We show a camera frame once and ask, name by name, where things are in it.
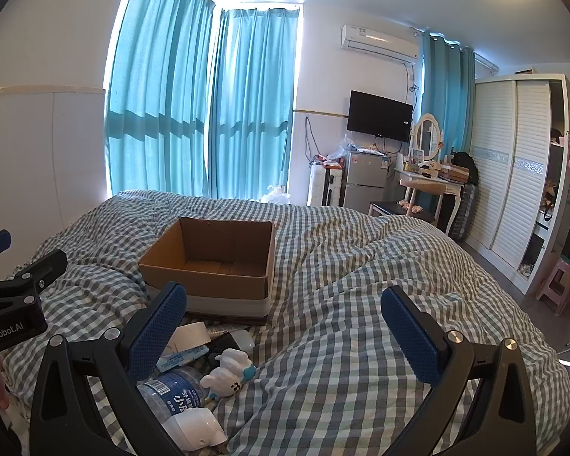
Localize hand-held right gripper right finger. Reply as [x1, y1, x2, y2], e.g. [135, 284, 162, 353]
[380, 285, 540, 456]

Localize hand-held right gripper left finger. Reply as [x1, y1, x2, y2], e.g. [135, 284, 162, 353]
[28, 281, 188, 456]

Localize blue and white packet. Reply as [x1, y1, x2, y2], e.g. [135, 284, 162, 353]
[156, 344, 208, 374]

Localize clear water bottle blue label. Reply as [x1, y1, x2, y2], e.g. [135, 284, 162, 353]
[138, 370, 211, 427]

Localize black pouch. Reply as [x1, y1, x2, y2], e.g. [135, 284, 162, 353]
[204, 330, 241, 366]

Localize brown cardboard box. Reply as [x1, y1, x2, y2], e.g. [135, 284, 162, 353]
[137, 217, 277, 326]

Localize white cartoon toy figure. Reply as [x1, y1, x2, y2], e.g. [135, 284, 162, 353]
[200, 348, 258, 398]

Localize small clear plastic container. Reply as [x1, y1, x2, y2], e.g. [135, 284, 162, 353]
[232, 328, 258, 355]

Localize white plastic bottle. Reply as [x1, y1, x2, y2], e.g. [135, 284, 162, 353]
[163, 408, 229, 452]

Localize grey checked blanket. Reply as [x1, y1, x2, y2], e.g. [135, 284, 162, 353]
[2, 189, 570, 456]

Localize dark suitcase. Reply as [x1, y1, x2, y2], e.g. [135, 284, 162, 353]
[451, 183, 481, 241]

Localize wooden chair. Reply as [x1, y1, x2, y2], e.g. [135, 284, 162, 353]
[367, 178, 457, 224]

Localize pink plastic stool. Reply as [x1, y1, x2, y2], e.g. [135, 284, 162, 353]
[536, 256, 570, 317]

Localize white dressing table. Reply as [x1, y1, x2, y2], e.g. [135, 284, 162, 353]
[393, 160, 471, 234]

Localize silver fridge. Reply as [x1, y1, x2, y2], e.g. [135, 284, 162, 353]
[344, 150, 386, 210]

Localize white suitcase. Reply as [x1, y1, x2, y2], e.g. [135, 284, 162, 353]
[308, 164, 347, 208]

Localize black bag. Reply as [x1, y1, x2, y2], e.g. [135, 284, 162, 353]
[449, 151, 478, 186]

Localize white plastic bag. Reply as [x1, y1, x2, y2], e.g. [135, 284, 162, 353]
[261, 185, 293, 206]

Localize white slatted wardrobe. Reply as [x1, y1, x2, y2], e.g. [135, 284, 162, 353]
[465, 73, 570, 296]

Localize clear plastic bag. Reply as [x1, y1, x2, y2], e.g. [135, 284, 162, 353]
[327, 133, 357, 163]

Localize oval white mirror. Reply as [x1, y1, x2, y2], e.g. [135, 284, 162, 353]
[410, 113, 444, 163]

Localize wide teal curtain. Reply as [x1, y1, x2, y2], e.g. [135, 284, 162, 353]
[105, 0, 217, 198]

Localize narrow teal curtain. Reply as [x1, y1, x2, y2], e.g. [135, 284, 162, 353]
[420, 31, 476, 162]

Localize white air conditioner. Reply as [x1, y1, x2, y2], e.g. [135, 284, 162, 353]
[340, 24, 420, 62]

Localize black wall television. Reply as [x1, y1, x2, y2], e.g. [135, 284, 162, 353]
[347, 90, 414, 144]

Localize wall cable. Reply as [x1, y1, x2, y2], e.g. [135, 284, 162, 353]
[305, 116, 322, 163]

